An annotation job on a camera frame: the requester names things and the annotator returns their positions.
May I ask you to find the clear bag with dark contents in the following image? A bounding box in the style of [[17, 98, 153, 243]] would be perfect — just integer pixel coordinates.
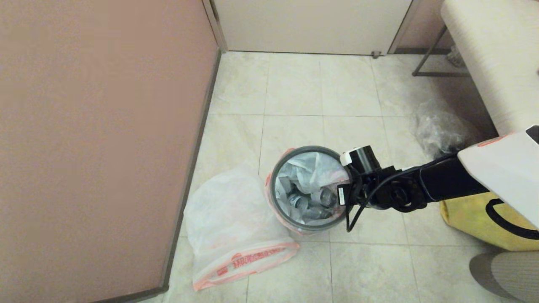
[[411, 101, 472, 158]]

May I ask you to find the white plastic bag liner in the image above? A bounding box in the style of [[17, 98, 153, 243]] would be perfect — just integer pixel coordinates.
[[184, 166, 300, 292]]

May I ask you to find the clear plastic bottle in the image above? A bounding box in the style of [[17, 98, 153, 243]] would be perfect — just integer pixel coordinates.
[[304, 206, 334, 220], [318, 187, 337, 207], [288, 194, 309, 212]]

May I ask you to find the grey bin rim ring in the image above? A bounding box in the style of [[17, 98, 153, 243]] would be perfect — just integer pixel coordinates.
[[269, 146, 351, 231]]

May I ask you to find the thin black camera cable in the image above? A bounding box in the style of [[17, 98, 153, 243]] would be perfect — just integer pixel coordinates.
[[346, 164, 459, 233]]

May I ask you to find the yellow fabric bag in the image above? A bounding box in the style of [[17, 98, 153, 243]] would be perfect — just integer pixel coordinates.
[[439, 191, 539, 252]]

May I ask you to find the dark grey baseboard strip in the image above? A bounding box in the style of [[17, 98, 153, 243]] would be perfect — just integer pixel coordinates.
[[91, 49, 222, 303]]

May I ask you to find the dark metal table frame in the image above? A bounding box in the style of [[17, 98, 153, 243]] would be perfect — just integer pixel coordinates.
[[411, 24, 470, 77]]

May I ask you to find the white door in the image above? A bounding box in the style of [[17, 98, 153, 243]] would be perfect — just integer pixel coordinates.
[[209, 0, 413, 56]]

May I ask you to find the grey door frame post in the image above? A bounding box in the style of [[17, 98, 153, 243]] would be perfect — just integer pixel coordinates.
[[201, 0, 229, 53], [387, 0, 422, 54]]

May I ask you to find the grey ribbed round pad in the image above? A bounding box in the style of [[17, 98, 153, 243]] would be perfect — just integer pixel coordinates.
[[469, 251, 539, 303]]

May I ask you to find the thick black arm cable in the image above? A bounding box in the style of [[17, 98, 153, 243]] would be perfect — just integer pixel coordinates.
[[486, 199, 539, 240]]

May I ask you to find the white bag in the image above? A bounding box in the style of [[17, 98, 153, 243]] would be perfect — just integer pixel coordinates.
[[264, 148, 352, 235]]

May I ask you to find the small clear plastic wrapper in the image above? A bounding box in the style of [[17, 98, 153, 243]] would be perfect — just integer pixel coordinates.
[[446, 44, 464, 68]]

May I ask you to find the black round trash bin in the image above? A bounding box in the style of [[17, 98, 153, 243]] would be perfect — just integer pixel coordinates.
[[265, 146, 358, 235]]

